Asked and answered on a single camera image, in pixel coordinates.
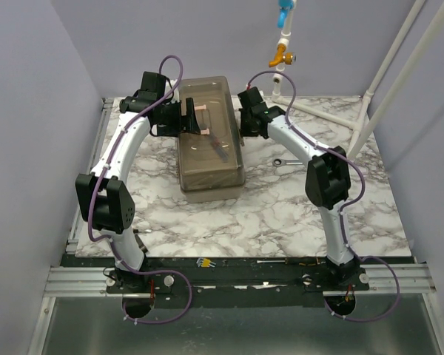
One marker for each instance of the black mounting rail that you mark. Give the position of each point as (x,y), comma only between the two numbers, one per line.
(173,282)

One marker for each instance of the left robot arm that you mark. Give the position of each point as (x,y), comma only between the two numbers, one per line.
(105,202)

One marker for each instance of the chrome ratchet wrench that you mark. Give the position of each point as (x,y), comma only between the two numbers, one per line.
(285,162)

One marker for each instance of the yellow hex key set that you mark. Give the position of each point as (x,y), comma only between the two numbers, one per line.
(203,262)

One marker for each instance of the black metal l bracket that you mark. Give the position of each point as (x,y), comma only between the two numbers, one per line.
(142,246)

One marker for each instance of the long black screwdriver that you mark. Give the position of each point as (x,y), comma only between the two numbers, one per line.
(302,261)

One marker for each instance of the blue valve handle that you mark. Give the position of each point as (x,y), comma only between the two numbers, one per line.
(285,7)

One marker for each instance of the taupe plastic tool box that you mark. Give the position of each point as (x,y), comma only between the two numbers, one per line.
(203,176)

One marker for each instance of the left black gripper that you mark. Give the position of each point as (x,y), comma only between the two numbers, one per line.
(185,124)

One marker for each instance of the aluminium extrusion frame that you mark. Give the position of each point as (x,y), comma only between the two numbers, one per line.
(83,187)

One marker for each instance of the small orange handled screwdriver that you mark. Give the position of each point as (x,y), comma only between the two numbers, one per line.
(146,231)

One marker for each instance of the white pvc pipe frame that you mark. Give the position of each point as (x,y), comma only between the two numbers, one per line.
(340,45)

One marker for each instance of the orange brass faucet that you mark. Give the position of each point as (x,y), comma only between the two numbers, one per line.
(282,56)

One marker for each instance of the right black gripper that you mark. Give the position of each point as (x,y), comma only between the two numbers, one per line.
(245,133)

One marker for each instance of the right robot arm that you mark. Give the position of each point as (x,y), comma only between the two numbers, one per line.
(327,176)

